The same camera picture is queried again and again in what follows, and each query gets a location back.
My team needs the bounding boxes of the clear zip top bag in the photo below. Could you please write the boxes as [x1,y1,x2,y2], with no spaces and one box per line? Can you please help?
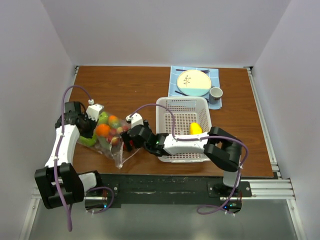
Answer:
[86,112,139,169]

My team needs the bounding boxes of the yellow fake lemon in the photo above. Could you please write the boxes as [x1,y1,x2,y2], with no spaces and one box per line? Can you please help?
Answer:
[189,122,203,135]

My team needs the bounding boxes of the white plastic basket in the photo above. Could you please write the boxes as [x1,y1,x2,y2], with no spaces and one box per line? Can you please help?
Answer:
[155,96,213,163]

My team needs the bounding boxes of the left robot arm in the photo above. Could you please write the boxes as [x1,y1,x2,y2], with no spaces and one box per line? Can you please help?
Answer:
[34,101,104,209]

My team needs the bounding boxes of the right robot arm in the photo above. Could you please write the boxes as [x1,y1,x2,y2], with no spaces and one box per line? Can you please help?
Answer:
[120,123,249,197]

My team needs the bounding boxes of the green fake apple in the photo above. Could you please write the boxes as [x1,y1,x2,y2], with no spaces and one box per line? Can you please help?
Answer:
[97,111,109,125]
[78,134,97,148]

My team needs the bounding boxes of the orange fake fruit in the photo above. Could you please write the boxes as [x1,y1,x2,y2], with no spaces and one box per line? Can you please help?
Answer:
[95,123,111,138]

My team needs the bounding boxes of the blue checkered cloth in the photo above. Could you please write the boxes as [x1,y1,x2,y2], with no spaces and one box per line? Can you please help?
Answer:
[168,65,222,110]

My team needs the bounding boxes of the cream and blue plate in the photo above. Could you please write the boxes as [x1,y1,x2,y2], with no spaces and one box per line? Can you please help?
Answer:
[176,71,212,97]

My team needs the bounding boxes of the small white cup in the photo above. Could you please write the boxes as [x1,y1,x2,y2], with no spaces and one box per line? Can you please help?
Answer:
[209,86,223,105]

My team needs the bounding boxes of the purple plastic fork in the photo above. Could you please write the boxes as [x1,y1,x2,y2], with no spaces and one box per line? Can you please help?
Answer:
[176,69,210,74]

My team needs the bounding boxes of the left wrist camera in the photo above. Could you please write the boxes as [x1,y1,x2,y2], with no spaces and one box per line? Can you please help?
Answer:
[85,99,104,122]

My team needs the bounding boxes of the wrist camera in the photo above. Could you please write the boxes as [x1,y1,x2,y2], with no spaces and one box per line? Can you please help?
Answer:
[85,99,104,122]
[125,113,144,129]

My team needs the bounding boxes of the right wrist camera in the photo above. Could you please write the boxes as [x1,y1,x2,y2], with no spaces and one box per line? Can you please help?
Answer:
[125,113,144,129]

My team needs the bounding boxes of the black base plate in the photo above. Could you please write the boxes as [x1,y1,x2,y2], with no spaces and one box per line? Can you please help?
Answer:
[74,173,252,210]

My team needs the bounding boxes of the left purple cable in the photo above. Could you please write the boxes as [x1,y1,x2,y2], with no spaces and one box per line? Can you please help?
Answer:
[53,85,115,232]

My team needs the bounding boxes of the purple cable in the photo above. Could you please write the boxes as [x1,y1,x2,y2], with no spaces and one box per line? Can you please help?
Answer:
[53,85,115,232]
[129,103,250,215]

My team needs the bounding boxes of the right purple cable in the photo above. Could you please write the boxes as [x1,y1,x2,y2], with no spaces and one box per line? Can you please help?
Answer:
[129,103,250,215]

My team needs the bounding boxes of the aluminium frame rail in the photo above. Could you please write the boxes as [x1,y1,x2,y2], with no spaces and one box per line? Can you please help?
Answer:
[249,179,296,200]

